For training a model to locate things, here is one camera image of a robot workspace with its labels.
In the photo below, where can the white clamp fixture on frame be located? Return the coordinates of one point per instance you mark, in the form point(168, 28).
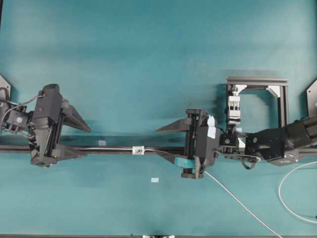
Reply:
point(233, 104)

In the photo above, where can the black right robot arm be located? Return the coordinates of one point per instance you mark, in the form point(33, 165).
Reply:
point(279, 146)

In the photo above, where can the black aluminium frame stand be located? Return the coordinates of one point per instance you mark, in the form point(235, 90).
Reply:
point(278, 87)

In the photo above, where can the grey corner plate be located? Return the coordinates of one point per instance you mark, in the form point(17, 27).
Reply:
point(5, 88)
point(312, 99)

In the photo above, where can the grey corner plate left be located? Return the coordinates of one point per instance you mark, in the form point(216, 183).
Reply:
point(5, 88)

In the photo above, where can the black aluminium extrusion rail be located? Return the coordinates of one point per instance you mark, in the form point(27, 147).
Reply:
point(98, 145)

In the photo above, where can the grey corner plate right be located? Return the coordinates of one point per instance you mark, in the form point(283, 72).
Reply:
point(312, 99)

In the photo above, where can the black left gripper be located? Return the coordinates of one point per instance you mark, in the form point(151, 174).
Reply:
point(44, 126)

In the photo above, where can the light blue tape on gripper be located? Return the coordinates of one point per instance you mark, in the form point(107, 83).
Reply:
point(211, 127)

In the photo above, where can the teal tape on finger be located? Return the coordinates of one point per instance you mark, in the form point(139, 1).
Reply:
point(184, 163)

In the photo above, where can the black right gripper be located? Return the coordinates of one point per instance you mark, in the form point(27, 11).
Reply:
point(198, 146)

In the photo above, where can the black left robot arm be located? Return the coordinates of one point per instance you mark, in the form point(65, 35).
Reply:
point(15, 118)

